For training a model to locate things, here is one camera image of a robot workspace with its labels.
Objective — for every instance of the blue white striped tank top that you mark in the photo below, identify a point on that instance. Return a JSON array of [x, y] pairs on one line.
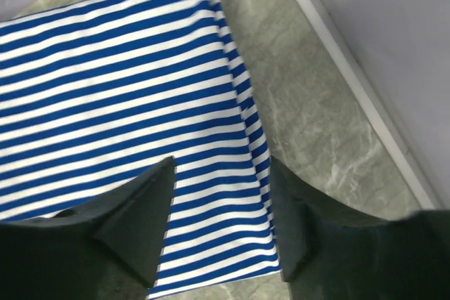
[[95, 93]]

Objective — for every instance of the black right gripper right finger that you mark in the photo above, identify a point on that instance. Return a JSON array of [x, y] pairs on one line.
[[328, 250]]

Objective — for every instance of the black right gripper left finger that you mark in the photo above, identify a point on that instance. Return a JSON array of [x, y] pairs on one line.
[[106, 248]]

